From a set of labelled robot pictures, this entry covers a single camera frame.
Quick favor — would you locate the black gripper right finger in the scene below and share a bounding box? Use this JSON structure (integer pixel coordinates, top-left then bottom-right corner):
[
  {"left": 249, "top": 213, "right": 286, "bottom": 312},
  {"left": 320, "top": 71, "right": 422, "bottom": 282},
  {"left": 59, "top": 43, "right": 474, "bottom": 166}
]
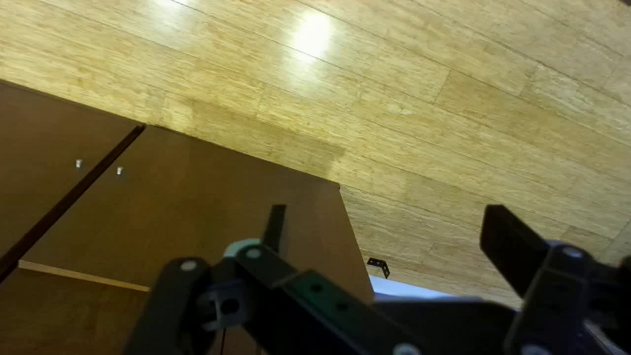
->
[{"left": 479, "top": 205, "right": 631, "bottom": 355}]

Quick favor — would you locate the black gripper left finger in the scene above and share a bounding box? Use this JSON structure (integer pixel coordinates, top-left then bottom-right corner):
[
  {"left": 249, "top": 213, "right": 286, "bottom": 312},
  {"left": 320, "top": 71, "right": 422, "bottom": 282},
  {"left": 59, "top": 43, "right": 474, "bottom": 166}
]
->
[{"left": 125, "top": 205, "right": 422, "bottom": 355}]

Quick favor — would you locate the brown wooden cabinet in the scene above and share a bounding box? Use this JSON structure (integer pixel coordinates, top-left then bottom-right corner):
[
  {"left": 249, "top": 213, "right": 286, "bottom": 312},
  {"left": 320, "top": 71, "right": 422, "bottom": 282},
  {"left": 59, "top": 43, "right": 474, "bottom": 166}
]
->
[{"left": 0, "top": 83, "right": 373, "bottom": 355}]

